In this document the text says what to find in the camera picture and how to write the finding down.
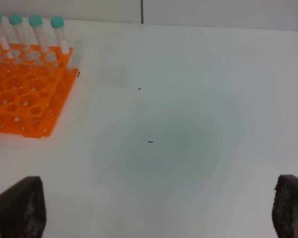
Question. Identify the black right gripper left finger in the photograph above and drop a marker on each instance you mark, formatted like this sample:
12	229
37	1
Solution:
23	209

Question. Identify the orange test tube rack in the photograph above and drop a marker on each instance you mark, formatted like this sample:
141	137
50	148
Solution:
33	92

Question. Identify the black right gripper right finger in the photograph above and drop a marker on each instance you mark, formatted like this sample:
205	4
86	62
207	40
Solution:
285	207

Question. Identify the racked test tube far right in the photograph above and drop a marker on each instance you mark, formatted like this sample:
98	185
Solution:
57	22

